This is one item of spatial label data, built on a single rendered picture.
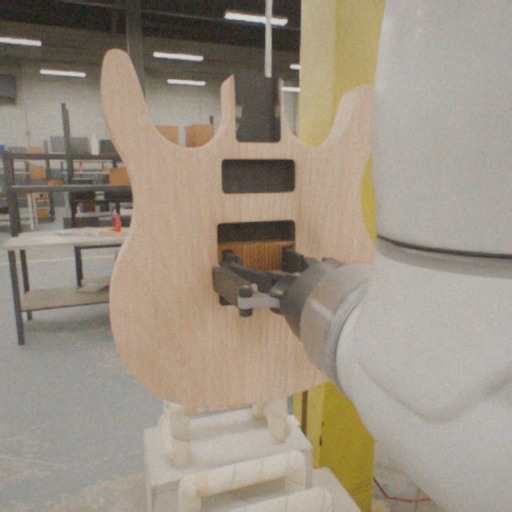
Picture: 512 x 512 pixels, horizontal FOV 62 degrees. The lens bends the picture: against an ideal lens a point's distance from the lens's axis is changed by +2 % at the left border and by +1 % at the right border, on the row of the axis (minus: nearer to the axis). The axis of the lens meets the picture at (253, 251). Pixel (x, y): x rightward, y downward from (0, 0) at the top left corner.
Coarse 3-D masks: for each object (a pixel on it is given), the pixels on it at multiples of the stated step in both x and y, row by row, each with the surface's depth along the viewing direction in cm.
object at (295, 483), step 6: (294, 474) 66; (300, 474) 66; (288, 480) 67; (294, 480) 66; (300, 480) 66; (288, 486) 67; (294, 486) 67; (300, 486) 67; (288, 492) 67; (294, 492) 67
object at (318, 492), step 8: (312, 488) 60; (320, 488) 60; (288, 496) 58; (296, 496) 58; (304, 496) 58; (312, 496) 59; (320, 496) 59; (328, 496) 59; (256, 504) 57; (264, 504) 57; (272, 504) 57; (280, 504) 57; (288, 504) 57; (296, 504) 57; (304, 504) 58; (312, 504) 58; (320, 504) 58; (328, 504) 59
